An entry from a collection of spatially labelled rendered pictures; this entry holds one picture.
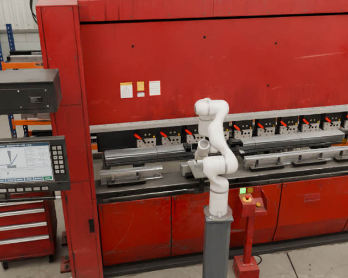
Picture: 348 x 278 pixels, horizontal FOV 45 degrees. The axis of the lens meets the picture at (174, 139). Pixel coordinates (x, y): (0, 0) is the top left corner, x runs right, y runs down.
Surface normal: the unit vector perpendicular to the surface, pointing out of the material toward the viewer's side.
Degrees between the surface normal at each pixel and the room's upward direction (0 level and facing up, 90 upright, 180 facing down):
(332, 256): 0
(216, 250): 90
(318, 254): 0
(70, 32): 90
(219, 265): 90
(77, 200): 90
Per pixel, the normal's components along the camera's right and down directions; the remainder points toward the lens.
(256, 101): 0.21, 0.42
